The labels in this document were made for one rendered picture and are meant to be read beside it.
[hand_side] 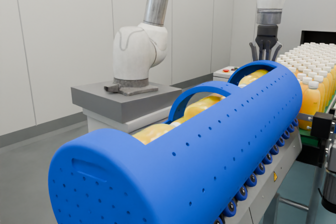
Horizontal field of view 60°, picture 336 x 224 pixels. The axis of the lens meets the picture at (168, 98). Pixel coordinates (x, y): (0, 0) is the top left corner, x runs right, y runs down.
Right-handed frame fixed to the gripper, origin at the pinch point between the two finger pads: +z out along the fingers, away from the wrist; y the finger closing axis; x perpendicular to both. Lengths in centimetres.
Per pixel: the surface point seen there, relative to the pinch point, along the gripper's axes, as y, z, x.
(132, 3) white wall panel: 242, -28, -194
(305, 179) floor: -6, 116, -130
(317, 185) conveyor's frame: -23, 68, -46
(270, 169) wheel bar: -13.7, 23.8, 27.3
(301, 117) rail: -13.6, 19.9, -17.1
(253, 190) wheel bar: -13.4, 23.3, 42.1
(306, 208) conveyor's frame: -19, 85, -46
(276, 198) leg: -11, 53, -1
